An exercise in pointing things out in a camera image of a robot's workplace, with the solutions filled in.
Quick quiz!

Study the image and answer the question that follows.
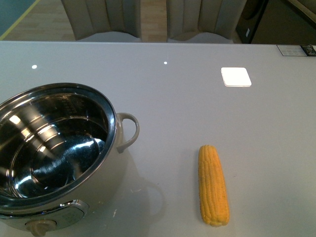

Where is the yellow corn cob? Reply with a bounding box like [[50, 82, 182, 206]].
[[198, 145, 230, 227]]

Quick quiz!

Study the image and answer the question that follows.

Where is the cream electric cooking pot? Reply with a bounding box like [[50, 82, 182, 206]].
[[0, 83, 140, 237]]

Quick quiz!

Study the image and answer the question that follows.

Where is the right beige upholstered chair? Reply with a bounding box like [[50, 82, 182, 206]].
[[166, 0, 246, 44]]

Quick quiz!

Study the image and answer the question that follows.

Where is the beige upholstered chair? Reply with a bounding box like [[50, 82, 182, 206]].
[[62, 0, 142, 42], [166, 0, 246, 44]]

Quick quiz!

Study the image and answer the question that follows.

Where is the left beige upholstered chair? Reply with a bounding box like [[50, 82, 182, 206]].
[[62, 0, 142, 42]]

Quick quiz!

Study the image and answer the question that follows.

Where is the black white table label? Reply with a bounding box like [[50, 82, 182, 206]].
[[277, 44, 316, 57]]

